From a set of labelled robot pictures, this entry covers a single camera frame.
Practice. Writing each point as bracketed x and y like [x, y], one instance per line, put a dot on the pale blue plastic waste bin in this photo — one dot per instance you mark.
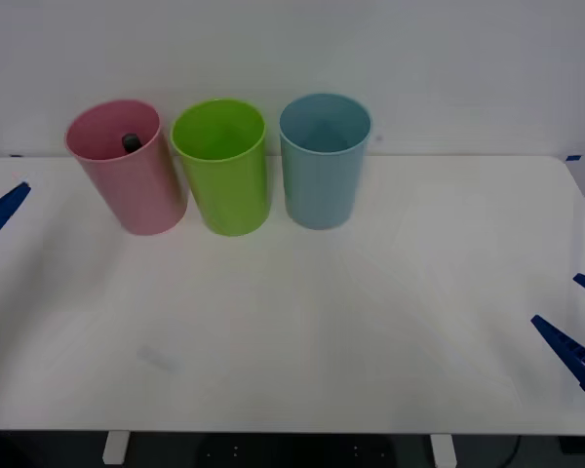
[319, 190]

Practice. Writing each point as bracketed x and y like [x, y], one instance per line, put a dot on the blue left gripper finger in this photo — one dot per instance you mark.
[0, 214]

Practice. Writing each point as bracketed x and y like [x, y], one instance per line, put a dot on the yellow-green plastic waste bin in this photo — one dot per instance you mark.
[229, 195]

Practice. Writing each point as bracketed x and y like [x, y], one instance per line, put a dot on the pink plastic waste bin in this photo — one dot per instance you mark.
[127, 190]

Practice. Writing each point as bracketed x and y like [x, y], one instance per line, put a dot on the white table leg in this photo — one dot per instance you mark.
[442, 449]
[114, 447]

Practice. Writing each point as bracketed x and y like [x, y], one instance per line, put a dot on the small clear bottle black cap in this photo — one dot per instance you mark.
[130, 142]

